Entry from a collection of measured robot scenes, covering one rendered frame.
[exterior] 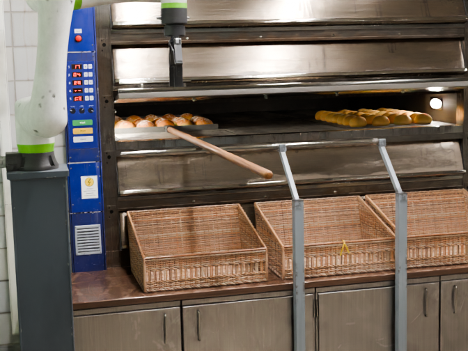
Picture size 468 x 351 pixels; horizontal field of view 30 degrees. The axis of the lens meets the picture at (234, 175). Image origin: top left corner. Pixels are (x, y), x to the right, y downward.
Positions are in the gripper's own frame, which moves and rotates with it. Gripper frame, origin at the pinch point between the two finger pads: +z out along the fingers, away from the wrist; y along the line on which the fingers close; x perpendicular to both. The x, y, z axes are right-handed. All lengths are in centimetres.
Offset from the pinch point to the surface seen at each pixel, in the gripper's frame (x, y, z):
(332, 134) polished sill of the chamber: 92, -108, 27
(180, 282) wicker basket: 7, -56, 85
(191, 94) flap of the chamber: 19, -89, 5
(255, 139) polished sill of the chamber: 52, -106, 28
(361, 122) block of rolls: 113, -125, 23
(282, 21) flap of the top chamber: 65, -101, -28
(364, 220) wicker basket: 105, -99, 70
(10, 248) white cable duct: -66, -99, 74
